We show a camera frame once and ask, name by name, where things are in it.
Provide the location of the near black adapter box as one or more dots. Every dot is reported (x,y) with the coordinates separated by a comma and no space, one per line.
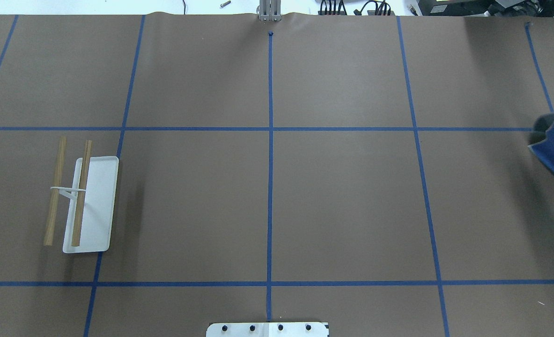
(375,8)

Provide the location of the white towel rack wooden bars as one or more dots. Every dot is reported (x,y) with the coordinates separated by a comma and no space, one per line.
(91,201)

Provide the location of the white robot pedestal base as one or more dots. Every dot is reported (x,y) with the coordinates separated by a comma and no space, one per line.
(268,329)

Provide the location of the aluminium frame post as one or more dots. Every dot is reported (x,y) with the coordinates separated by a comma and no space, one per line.
(269,11)

